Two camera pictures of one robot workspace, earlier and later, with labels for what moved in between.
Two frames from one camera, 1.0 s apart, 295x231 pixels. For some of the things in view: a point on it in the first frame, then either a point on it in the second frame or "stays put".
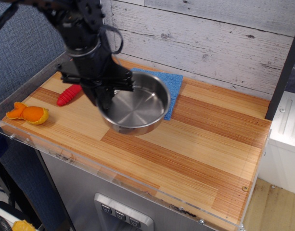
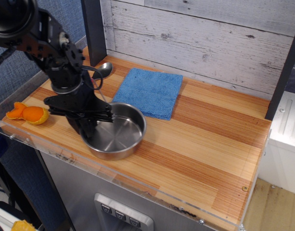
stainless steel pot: [142, 110] → [111, 140]
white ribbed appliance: [281, 164] stays put
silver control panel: [113, 215] stays put
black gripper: [95, 66] → [79, 102]
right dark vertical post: [283, 79] stays put
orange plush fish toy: [33, 114] stays put
